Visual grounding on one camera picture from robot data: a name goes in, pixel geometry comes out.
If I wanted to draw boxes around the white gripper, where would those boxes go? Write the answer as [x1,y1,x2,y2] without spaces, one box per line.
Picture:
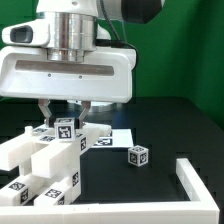
[0,46,136,129]

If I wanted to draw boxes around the white tagged cube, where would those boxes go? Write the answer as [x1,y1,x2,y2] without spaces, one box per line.
[128,145,149,167]
[54,118,75,141]

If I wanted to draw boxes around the white chair seat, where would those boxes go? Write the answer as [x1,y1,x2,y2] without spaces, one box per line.
[18,146,83,206]

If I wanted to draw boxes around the white chair back frame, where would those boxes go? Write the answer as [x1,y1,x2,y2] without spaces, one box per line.
[0,123,111,178]

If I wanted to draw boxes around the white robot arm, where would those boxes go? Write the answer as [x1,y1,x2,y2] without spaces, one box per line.
[0,0,165,120]

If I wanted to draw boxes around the white U-shaped fence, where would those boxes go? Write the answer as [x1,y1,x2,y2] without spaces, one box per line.
[0,158,220,224]

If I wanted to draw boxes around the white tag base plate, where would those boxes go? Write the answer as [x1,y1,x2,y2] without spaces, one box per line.
[93,129,133,148]

